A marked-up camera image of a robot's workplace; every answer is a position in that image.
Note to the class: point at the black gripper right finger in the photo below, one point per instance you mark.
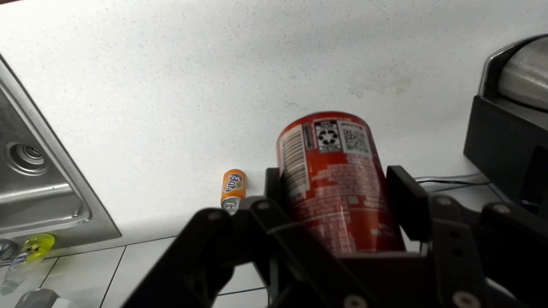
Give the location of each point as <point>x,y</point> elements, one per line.
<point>474,257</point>

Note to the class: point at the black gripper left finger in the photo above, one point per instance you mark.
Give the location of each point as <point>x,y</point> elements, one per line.
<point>229,257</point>

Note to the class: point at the red soda can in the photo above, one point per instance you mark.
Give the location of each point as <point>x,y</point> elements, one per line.
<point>337,182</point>

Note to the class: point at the orange soda can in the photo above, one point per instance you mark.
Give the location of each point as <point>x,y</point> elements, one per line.
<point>234,186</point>

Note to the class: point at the black steel coffee maker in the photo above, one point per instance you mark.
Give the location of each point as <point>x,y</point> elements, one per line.
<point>508,148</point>

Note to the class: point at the yellow dish soap bottle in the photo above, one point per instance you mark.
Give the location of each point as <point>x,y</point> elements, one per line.
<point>39,247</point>

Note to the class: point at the steel coffee carafe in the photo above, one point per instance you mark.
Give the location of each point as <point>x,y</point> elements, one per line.
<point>529,74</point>

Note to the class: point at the stainless steel double sink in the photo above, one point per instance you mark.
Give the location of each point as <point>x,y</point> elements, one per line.
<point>35,189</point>

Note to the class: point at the chrome sink faucet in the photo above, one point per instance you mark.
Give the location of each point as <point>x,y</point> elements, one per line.
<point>8,252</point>

